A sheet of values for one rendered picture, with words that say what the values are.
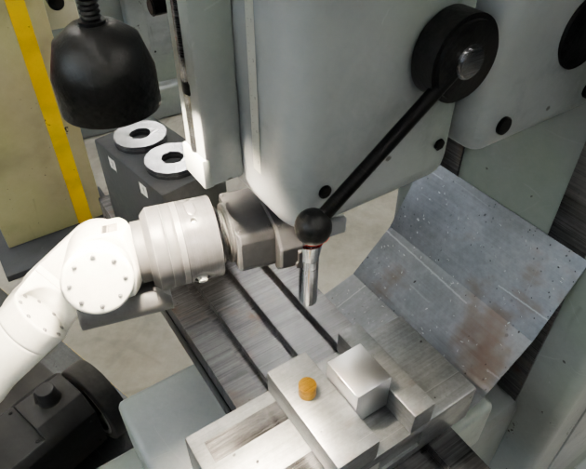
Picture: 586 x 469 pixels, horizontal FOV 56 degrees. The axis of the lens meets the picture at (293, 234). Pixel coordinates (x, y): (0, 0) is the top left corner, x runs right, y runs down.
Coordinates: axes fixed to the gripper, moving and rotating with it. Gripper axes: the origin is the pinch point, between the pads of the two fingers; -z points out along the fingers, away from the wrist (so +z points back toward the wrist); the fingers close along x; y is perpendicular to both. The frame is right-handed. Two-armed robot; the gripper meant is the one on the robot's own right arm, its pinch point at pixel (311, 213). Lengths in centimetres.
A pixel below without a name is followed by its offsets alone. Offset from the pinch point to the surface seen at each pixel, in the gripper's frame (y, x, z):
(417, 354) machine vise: 23.4, -6.7, -13.8
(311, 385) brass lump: 17.7, -10.1, 3.3
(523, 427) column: 56, -9, -41
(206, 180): -10.8, -5.1, 12.0
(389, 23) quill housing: -24.6, -9.9, -1.5
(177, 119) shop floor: 123, 249, -15
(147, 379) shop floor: 124, 76, 28
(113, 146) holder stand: 11.8, 41.6, 19.9
